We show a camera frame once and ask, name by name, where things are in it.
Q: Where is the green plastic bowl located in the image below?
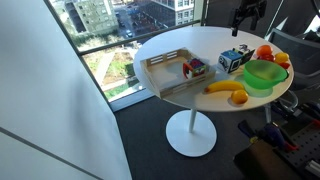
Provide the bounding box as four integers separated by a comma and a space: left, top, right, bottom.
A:
243, 59, 289, 90

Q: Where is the yellow toy banana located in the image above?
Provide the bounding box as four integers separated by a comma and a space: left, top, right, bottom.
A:
204, 79, 246, 94

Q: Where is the wooden slatted tray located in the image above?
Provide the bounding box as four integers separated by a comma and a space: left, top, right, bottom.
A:
139, 47, 217, 100

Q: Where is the black white zebra fabric cube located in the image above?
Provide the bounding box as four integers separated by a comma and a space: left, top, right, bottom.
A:
233, 43, 256, 66

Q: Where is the large red toy apple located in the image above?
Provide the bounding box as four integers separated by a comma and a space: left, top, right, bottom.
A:
258, 53, 276, 63

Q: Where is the yellow toy lemon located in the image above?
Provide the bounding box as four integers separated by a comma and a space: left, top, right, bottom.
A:
273, 51, 290, 64

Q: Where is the small yellow-orange toy fruit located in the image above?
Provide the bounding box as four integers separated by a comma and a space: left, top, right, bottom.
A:
230, 89, 250, 105

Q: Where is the dark window rail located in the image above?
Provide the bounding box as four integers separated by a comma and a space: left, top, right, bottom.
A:
76, 19, 201, 56

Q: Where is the blue fabric number cube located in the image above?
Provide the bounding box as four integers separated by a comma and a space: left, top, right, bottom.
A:
217, 49, 243, 74

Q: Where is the purple and red fabric cube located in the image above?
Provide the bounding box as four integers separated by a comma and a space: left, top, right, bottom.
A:
182, 58, 208, 80

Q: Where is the white table pedestal base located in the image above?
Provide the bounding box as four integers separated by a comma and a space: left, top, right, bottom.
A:
165, 108, 218, 158

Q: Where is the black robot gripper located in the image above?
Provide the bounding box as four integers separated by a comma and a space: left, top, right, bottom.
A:
230, 0, 268, 38

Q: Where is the orange toy fruit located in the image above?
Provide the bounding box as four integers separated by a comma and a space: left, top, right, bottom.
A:
255, 44, 274, 57

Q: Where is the blue-handled clamp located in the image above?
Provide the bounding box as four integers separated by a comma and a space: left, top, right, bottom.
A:
238, 119, 299, 153

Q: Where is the grey office chair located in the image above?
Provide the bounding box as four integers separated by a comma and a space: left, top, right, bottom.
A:
266, 28, 320, 111

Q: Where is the black perforated base board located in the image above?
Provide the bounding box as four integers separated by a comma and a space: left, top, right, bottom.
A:
273, 121, 320, 180

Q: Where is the dark brown box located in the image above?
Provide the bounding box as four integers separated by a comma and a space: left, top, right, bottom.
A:
233, 139, 303, 180

